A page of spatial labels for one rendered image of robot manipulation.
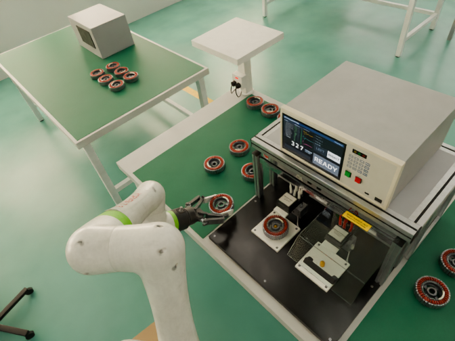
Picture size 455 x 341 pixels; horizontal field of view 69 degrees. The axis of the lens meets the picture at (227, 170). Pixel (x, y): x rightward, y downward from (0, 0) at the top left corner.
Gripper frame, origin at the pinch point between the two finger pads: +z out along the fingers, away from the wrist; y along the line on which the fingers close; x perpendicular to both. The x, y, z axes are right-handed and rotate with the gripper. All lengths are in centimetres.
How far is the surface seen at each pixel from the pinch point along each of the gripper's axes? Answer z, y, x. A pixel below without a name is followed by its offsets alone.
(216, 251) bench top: -7.9, -11.1, 14.8
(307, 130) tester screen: 2, -26, -49
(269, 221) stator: 10.9, -19.9, -1.8
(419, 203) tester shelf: 19, -64, -40
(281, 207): 11.6, -22.2, -10.9
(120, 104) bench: 14, 124, 4
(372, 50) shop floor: 306, 100, -57
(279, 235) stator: 8.9, -27.5, -1.0
